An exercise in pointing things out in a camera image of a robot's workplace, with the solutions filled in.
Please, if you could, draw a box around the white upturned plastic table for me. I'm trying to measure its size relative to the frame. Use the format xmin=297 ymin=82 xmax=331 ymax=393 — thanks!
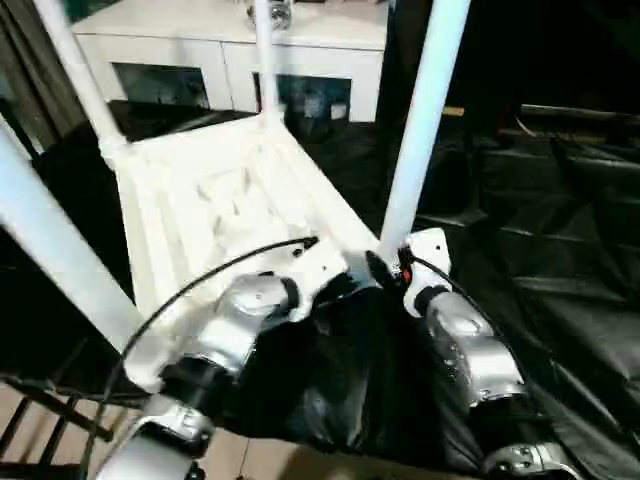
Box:
xmin=102 ymin=112 xmax=386 ymax=396

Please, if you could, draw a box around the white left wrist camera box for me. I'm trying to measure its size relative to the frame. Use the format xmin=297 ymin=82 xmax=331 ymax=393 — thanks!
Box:
xmin=279 ymin=239 xmax=351 ymax=321

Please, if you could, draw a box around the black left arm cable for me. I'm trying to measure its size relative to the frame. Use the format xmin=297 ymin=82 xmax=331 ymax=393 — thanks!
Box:
xmin=79 ymin=234 xmax=321 ymax=480

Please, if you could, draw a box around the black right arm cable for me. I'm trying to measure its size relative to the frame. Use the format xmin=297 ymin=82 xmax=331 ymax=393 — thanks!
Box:
xmin=409 ymin=257 xmax=531 ymax=381

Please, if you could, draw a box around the black glossy tv stand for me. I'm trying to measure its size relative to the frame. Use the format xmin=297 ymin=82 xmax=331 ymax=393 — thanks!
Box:
xmin=519 ymin=102 xmax=640 ymax=146

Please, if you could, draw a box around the grey curtain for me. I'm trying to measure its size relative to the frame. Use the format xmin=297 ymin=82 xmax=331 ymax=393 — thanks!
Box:
xmin=0 ymin=0 xmax=96 ymax=156

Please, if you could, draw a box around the white glass-door cabinet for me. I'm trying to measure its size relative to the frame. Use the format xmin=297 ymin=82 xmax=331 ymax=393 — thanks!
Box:
xmin=72 ymin=0 xmax=390 ymax=124

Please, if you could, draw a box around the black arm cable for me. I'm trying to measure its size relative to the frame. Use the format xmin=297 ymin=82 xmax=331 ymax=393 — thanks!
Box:
xmin=409 ymin=257 xmax=531 ymax=381
xmin=79 ymin=234 xmax=321 ymax=480

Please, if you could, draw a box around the black glossy mat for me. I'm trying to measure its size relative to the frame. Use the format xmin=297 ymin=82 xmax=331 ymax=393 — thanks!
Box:
xmin=0 ymin=99 xmax=640 ymax=480

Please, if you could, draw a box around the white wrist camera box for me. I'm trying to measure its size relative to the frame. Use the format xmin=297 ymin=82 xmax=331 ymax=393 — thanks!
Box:
xmin=399 ymin=228 xmax=451 ymax=316
xmin=279 ymin=239 xmax=351 ymax=321

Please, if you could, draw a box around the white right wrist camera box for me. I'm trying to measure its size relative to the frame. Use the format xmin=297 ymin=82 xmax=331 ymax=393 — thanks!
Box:
xmin=399 ymin=228 xmax=451 ymax=316

